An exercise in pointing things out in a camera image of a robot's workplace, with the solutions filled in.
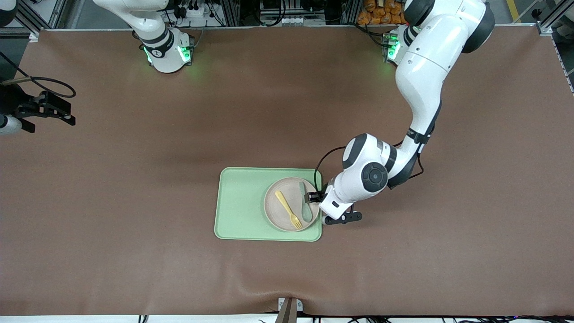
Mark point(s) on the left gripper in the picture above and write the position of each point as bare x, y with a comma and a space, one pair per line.
319, 194

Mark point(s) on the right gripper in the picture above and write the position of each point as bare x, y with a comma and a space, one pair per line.
14, 102

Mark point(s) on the yellow plastic fork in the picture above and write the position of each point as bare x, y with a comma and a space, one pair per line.
284, 203

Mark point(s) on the round pink plate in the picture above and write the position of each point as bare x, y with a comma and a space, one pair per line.
274, 215

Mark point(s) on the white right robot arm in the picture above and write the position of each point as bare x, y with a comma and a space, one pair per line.
166, 49

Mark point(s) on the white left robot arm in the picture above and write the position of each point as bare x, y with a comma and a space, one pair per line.
426, 67

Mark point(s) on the grey-green plastic spoon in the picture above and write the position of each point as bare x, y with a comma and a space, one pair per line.
307, 213

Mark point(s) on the light green rectangular tray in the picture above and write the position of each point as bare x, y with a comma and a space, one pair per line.
237, 206

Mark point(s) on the brown table cover mat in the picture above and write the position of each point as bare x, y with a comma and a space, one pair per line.
134, 202

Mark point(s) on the white power strip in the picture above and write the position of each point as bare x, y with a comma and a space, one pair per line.
195, 12

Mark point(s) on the white connector strip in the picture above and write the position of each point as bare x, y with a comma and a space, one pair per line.
296, 21

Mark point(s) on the orange snack bags pile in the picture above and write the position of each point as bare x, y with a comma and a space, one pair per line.
381, 15

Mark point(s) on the aluminium frame profile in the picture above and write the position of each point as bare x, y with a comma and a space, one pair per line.
33, 22
549, 22

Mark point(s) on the metal table edge bracket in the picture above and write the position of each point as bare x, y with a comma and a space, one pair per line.
289, 312

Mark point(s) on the aluminium frame post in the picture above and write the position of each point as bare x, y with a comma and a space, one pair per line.
350, 12
231, 13

